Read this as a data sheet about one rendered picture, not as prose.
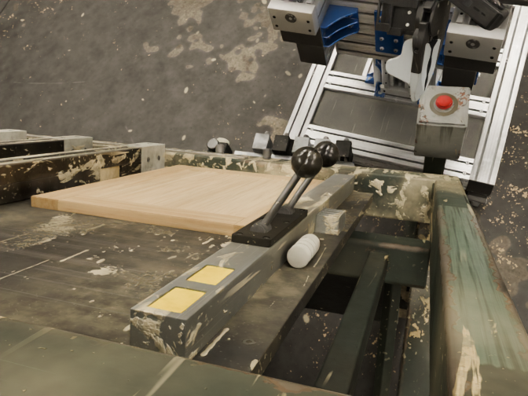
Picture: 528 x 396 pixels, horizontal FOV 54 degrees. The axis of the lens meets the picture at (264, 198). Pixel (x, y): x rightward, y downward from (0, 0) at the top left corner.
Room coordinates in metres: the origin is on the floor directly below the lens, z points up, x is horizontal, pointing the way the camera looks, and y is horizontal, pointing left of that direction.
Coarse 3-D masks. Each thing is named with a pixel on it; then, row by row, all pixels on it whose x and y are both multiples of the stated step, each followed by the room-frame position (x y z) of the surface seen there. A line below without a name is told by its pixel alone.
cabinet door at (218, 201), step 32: (64, 192) 0.60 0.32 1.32; (96, 192) 0.59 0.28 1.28; (128, 192) 0.58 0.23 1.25; (160, 192) 0.56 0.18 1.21; (192, 192) 0.55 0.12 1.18; (224, 192) 0.53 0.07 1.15; (256, 192) 0.52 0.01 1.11; (160, 224) 0.42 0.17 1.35; (192, 224) 0.39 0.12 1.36; (224, 224) 0.36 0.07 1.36
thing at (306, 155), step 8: (296, 152) 0.30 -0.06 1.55; (304, 152) 0.30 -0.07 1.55; (312, 152) 0.29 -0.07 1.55; (296, 160) 0.29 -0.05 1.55; (304, 160) 0.29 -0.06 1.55; (312, 160) 0.28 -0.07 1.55; (320, 160) 0.28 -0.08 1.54; (296, 168) 0.29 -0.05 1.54; (304, 168) 0.28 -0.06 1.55; (312, 168) 0.28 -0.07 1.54; (320, 168) 0.28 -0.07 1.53; (296, 176) 0.29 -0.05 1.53; (304, 176) 0.28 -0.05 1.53; (312, 176) 0.28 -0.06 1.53; (288, 184) 0.29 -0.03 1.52; (296, 184) 0.28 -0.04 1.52; (288, 192) 0.28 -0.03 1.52; (280, 200) 0.28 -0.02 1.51; (272, 208) 0.28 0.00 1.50; (272, 216) 0.27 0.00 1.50; (256, 224) 0.27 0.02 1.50; (264, 224) 0.27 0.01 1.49; (264, 232) 0.26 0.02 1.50
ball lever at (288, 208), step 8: (320, 144) 0.36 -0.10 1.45; (328, 144) 0.35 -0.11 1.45; (320, 152) 0.34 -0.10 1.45; (328, 152) 0.34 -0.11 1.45; (336, 152) 0.33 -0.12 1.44; (328, 160) 0.33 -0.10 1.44; (336, 160) 0.33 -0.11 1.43; (304, 184) 0.33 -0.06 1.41; (296, 192) 0.33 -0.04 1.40; (296, 200) 0.32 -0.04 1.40; (280, 208) 0.32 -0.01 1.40; (288, 208) 0.32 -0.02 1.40
